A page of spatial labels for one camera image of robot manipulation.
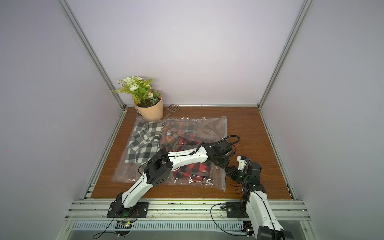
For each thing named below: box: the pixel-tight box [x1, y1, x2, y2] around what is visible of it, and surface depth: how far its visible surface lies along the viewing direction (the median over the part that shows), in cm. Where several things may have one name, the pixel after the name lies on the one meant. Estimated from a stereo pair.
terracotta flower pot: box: [133, 89, 164, 122], surface depth 102 cm
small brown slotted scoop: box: [164, 104, 181, 119], surface depth 120 cm
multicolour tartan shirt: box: [160, 120, 202, 152], surface depth 100 cm
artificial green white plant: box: [111, 76, 161, 107], surface depth 94 cm
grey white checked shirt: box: [125, 121, 165, 164], surface depth 97 cm
